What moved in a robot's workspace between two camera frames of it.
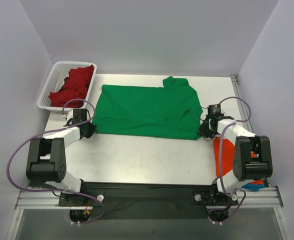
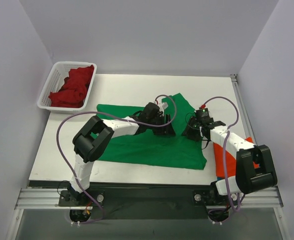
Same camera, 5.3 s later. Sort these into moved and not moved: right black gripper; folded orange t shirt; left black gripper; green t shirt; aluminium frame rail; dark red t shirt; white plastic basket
Moved: left black gripper; green t shirt; right black gripper
Not moved: dark red t shirt; folded orange t shirt; white plastic basket; aluminium frame rail
